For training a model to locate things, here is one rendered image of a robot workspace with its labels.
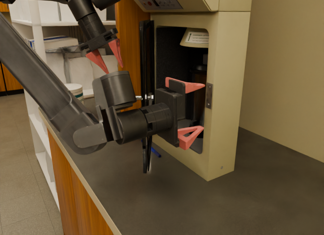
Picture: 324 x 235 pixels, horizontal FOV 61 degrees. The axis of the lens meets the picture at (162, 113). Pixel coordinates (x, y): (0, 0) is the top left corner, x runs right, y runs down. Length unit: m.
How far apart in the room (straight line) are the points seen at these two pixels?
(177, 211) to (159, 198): 0.07
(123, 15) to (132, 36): 0.08
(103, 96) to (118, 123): 0.06
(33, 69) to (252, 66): 0.88
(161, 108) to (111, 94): 0.10
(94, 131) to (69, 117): 0.05
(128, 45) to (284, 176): 0.66
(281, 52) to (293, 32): 0.08
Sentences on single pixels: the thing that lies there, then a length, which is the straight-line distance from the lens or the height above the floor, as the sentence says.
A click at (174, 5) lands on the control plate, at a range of 0.77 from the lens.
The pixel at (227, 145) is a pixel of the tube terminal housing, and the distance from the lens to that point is 0.83.
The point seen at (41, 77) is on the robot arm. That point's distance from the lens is 0.53.
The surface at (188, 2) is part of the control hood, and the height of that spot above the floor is 1.43.
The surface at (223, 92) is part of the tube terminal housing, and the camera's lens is 0.75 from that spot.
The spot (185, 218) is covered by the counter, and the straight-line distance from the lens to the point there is 0.71.
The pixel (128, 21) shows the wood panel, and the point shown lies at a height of 1.38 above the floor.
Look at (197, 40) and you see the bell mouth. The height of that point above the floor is 1.34.
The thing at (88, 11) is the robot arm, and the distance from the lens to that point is 0.75.
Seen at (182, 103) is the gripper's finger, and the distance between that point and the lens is 0.51.
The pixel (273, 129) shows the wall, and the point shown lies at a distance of 1.18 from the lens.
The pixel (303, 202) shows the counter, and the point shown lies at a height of 0.94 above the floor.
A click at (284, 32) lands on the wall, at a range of 1.10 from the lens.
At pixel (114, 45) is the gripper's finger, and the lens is 0.73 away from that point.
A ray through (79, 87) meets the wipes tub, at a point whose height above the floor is 1.09.
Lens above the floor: 1.41
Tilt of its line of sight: 20 degrees down
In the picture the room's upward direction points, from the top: straight up
